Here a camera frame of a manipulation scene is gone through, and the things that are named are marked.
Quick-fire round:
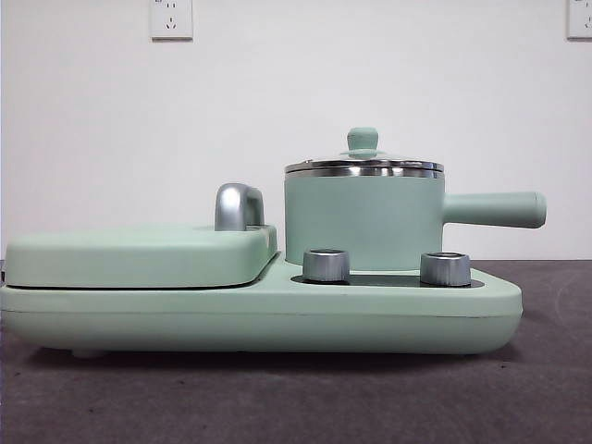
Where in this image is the chrome griddle cover handle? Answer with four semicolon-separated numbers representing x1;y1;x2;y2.
214;182;267;231

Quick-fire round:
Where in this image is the white wall socket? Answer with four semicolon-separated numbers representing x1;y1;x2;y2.
149;0;194;42
566;0;592;41

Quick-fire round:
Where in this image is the glass lid with green knob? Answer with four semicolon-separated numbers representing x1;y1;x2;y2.
285;127;445;171

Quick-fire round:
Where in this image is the mint green pot with handle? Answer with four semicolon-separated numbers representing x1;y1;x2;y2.
283;166;549;274

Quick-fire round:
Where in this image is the mint green breakfast machine base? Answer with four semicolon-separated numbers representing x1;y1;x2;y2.
0;265;524;358

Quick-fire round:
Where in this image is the mint green griddle cover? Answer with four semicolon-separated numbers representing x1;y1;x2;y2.
4;223;278;290

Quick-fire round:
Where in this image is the silver control knob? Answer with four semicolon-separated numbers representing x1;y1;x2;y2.
301;248;352;283
419;252;473;286

